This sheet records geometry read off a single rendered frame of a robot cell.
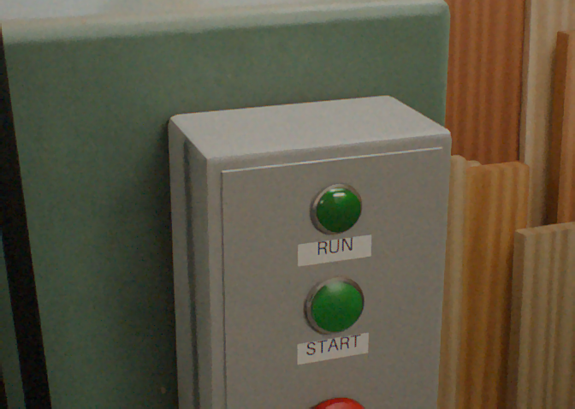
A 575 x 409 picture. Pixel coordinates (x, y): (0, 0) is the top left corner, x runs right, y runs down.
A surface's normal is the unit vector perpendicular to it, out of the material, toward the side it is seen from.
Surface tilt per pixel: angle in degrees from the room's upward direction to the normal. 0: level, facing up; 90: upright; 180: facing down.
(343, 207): 86
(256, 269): 90
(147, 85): 90
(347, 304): 88
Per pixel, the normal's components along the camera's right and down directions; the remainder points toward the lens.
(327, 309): 0.28, 0.32
